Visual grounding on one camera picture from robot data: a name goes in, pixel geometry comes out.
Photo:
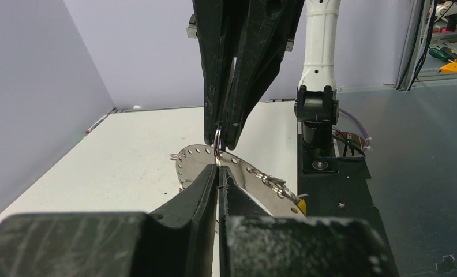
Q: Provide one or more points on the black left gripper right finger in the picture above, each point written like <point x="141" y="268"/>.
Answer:
<point x="254" y="243"/>

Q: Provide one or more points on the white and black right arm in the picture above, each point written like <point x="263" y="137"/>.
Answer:
<point x="316" y="91"/>

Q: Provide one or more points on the red and white marker pen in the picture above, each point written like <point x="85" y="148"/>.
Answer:
<point x="95" y="124"/>

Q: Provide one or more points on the orange handled tool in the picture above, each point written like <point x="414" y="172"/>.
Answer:
<point x="450" y="67"/>

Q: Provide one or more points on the large metal keyring with rings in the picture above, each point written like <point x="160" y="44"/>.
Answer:
<point x="267" y="191"/>

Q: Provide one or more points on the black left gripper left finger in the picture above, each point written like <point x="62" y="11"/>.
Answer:
<point x="176" y="239"/>

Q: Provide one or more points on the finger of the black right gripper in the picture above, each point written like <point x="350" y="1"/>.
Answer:
<point x="215" y="29"/>
<point x="266" y="29"/>

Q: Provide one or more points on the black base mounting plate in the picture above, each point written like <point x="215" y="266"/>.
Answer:
<point x="335" y="186"/>

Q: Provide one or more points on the aluminium table frame rail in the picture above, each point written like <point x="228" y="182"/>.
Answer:
<point x="417" y="41"/>

